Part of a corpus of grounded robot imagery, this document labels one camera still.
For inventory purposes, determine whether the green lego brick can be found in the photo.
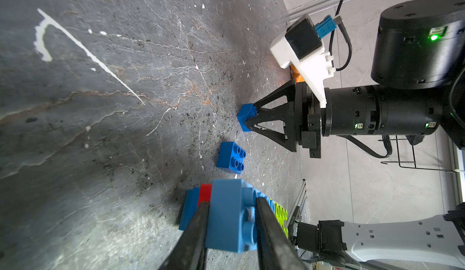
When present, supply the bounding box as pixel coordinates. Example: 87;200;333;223
272;201;288;237

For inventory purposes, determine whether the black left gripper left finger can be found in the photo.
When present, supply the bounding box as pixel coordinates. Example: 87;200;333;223
159;202;209;270

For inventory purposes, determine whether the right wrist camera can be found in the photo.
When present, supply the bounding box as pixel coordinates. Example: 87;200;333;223
270;14;337;108

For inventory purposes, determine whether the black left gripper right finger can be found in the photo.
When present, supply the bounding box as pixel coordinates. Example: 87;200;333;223
256;197;307;270

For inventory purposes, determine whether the light blue lego brick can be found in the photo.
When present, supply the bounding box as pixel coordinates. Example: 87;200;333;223
179;187;201;231

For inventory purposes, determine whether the red lego brick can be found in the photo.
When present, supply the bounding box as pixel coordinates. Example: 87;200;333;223
197;184;213;205

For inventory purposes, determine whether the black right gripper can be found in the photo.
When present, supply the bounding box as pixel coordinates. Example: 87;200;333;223
245;79;443;159

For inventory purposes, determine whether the small blue lego brick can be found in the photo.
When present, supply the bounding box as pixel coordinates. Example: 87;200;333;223
216;142;247;175
237;103;258;132

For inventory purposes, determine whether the orange shark plush toy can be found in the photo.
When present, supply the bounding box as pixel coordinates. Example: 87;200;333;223
290;65;305;83

